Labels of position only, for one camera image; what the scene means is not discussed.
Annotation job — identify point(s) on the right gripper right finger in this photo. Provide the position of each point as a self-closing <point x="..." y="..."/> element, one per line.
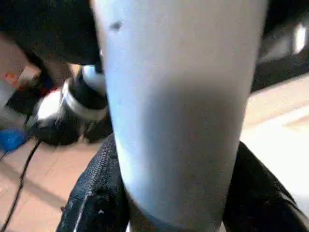
<point x="260" y="205"/>

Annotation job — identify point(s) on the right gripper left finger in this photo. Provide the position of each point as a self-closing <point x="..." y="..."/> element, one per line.
<point x="96" y="198"/>

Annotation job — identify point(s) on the white leg with black mark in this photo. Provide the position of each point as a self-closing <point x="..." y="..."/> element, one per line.
<point x="181" y="108"/>

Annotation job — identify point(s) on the blue plastic object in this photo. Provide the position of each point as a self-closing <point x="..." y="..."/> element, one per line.
<point x="12" y="140"/>

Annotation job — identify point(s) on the black work mat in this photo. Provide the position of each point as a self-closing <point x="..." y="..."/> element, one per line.
<point x="48" y="29"/>

